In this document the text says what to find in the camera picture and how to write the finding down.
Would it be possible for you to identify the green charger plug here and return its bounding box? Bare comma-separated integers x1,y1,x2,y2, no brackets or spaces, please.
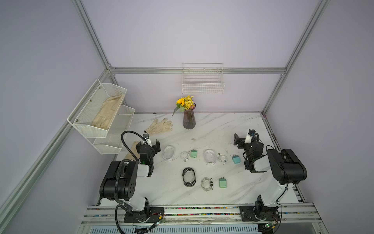
219,177,228,188
190,150,198,159

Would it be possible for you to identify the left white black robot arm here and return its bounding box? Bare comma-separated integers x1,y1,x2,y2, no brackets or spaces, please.
99,130,161,214

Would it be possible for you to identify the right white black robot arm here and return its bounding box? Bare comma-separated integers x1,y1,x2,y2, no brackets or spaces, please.
233,129,307,223

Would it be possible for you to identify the beige leather glove on table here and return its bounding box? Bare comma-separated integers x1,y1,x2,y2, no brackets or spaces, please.
125,141,140,160

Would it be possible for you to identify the right teal charger plug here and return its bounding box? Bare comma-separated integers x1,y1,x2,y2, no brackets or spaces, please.
232,155,241,164

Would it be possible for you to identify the white knit glove on table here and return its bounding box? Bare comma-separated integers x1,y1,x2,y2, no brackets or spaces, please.
145,118,173,136

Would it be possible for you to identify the lower white mesh shelf bin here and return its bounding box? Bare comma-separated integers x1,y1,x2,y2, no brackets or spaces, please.
93,105,135,155

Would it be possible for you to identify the white mesh shelf bin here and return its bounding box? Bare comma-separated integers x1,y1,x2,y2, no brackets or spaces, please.
67,80,127,138
93,105,135,155

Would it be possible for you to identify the dark glass flower vase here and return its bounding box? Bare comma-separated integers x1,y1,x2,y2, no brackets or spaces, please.
183,103,196,130

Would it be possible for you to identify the beige glove in bin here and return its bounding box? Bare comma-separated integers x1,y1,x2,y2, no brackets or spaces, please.
92,94,125,130

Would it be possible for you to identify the yellow flower bouquet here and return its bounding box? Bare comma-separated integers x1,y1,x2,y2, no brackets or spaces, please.
172,95,196,115

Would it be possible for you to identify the upper white mesh shelf bin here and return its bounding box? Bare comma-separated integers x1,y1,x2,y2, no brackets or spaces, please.
67,80,127,138

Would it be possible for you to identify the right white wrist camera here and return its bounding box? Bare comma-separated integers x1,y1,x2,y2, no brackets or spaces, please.
244,129,256,144

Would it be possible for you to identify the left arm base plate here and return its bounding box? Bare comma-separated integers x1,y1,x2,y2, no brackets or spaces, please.
123,207,165,223

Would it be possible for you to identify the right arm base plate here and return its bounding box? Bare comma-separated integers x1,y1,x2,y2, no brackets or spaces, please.
239,206,280,222

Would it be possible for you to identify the aluminium front rail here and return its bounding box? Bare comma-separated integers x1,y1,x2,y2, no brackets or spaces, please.
78,203,328,234

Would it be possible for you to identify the white wire wall basket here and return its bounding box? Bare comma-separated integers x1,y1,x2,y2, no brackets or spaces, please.
182,63,226,95

